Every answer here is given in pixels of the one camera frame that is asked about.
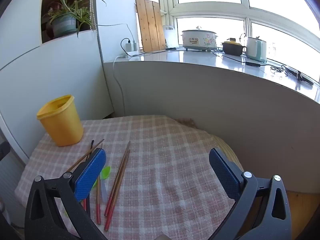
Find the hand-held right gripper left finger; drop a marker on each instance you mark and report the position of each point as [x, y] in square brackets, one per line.
[91, 172]

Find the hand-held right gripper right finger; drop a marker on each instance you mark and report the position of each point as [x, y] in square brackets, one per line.
[223, 172]

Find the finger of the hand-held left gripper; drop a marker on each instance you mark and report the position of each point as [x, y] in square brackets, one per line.
[3, 152]

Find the brown red-tipped chopstick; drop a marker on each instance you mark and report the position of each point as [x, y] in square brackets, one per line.
[92, 149]
[120, 170]
[84, 205]
[116, 192]
[98, 205]

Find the translucent plastic utensil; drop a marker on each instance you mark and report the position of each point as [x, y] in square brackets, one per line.
[104, 192]

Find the yellow plastic container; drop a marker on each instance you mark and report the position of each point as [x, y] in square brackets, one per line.
[62, 127]

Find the pink checked cloth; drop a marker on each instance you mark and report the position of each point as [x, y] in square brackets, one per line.
[162, 180]

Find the brown fuzzy cloth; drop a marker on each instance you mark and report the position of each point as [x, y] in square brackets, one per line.
[185, 123]

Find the white refrigerator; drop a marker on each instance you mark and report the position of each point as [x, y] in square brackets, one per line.
[50, 67]

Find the white windowsill counter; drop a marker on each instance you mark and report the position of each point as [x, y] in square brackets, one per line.
[200, 58]

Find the black hair straightener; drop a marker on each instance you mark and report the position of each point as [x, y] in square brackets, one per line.
[298, 76]

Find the brown pot with yellow lid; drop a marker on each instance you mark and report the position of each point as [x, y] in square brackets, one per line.
[232, 48]

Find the white power strip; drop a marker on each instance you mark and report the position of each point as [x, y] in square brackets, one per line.
[130, 54]

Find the floral white slow cooker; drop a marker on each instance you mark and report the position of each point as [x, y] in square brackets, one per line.
[198, 41]

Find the spider plant in green pot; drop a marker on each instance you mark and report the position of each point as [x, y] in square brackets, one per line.
[64, 26]

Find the white cutting board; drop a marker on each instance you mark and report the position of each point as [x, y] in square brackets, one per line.
[171, 38]

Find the dark red jar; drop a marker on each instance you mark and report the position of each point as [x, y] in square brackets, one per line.
[53, 7]

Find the wooden board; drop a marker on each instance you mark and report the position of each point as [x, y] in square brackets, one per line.
[150, 27]

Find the white window frame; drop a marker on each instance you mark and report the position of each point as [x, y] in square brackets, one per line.
[247, 11]

